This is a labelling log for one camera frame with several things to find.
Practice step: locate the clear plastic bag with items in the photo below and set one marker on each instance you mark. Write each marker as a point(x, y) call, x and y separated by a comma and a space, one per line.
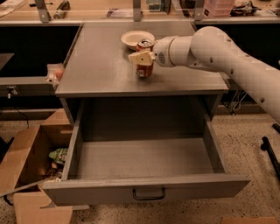
point(54, 73)

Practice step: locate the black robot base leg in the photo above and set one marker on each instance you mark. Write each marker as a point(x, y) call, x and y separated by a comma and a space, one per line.
point(266, 146)

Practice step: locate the open grey top drawer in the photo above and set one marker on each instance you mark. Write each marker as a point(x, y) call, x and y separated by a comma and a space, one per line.
point(105, 172)

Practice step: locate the white paper bowl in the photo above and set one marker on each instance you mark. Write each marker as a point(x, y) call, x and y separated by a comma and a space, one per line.
point(132, 38)

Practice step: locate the brown cardboard box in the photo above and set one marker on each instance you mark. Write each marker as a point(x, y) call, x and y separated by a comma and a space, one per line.
point(25, 165)

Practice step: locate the black drawer handle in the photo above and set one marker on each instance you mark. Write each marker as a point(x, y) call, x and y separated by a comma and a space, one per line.
point(148, 194)

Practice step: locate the green snack bag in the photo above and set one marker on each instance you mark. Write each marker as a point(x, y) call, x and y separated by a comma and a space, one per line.
point(59, 156)

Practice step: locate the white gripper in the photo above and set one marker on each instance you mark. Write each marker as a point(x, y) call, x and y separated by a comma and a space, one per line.
point(161, 52)

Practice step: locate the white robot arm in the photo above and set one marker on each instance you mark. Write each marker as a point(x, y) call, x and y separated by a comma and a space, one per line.
point(211, 49)

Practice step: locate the red coke can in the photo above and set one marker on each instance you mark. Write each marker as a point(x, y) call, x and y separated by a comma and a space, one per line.
point(144, 64)

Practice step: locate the pink storage box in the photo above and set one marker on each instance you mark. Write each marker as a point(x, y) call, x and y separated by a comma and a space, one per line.
point(218, 8)

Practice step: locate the black tool on bench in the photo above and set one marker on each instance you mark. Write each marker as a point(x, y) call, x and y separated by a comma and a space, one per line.
point(62, 10)

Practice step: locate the grey metal cabinet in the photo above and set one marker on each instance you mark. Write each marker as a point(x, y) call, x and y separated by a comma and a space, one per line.
point(101, 91)

